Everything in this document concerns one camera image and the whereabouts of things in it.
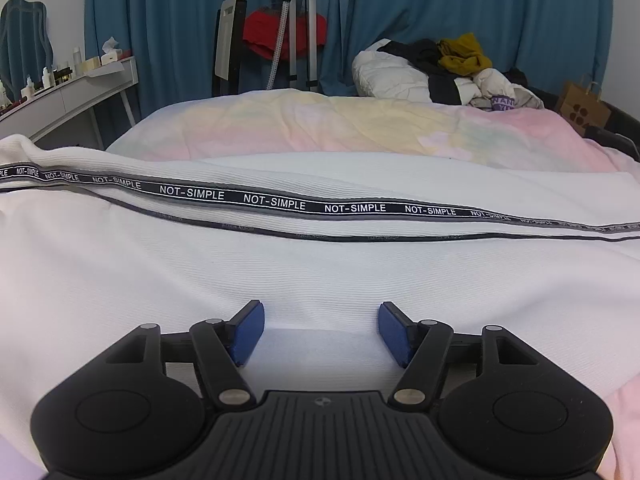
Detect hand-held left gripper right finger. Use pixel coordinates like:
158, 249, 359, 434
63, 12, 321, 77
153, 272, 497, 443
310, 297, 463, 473
377, 301, 543, 408

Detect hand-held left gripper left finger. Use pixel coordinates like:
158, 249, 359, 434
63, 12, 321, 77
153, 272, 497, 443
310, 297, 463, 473
105, 300, 266, 408

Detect white ribbed pants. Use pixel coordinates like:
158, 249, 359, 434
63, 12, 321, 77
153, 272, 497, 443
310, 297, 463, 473
0, 134, 640, 480

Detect pastel tie-dye bedspread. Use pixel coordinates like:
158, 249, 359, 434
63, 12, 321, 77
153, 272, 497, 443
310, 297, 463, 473
0, 87, 640, 480

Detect white quilted jacket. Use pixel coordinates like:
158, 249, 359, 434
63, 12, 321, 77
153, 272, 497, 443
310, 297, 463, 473
351, 39, 434, 104

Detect black garment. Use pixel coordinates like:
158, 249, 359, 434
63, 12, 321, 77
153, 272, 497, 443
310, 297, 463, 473
377, 39, 467, 106

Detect mustard yellow garment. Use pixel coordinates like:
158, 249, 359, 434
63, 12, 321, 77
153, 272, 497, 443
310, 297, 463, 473
437, 33, 493, 76

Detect black chair with white back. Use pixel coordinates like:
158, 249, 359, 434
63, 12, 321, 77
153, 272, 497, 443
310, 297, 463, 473
211, 0, 248, 98

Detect white vanity desk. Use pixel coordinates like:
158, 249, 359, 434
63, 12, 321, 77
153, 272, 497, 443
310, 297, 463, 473
0, 55, 140, 151

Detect brown paper bag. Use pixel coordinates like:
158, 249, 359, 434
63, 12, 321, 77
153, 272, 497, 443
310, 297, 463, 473
555, 74, 612, 136

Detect white paper sheet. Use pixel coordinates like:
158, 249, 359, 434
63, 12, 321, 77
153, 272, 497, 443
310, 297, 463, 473
87, 62, 127, 79

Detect garment steamer stand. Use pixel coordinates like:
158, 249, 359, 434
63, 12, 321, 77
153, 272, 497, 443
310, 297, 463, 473
267, 0, 341, 93

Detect red cloth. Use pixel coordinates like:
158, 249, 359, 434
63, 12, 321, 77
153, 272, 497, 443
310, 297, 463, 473
243, 6, 328, 63

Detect blue curtain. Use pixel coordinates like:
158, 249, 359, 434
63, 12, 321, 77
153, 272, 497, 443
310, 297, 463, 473
320, 0, 614, 106
85, 0, 301, 128

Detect white tissue box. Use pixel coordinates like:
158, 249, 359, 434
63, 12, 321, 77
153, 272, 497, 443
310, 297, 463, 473
100, 36, 124, 66

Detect black sofa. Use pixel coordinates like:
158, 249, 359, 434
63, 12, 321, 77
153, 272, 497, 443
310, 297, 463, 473
505, 67, 640, 161

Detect wavy blue-framed mirror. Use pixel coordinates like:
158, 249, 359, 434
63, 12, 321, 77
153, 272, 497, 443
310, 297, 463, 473
0, 0, 53, 88

